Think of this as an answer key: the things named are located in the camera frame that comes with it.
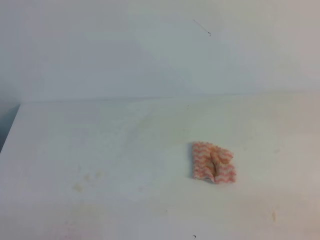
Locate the pink white striped rag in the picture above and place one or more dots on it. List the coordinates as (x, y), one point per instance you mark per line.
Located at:
(212, 163)

